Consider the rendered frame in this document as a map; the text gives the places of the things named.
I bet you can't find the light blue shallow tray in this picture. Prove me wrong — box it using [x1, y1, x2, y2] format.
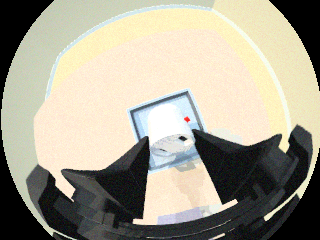
[127, 88, 208, 175]

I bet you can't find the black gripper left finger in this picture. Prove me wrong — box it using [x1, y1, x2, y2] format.
[60, 136, 151, 220]

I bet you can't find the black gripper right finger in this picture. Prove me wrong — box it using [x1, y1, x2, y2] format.
[191, 128, 283, 205]

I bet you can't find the white cylinder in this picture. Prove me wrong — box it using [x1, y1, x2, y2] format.
[147, 104, 196, 157]

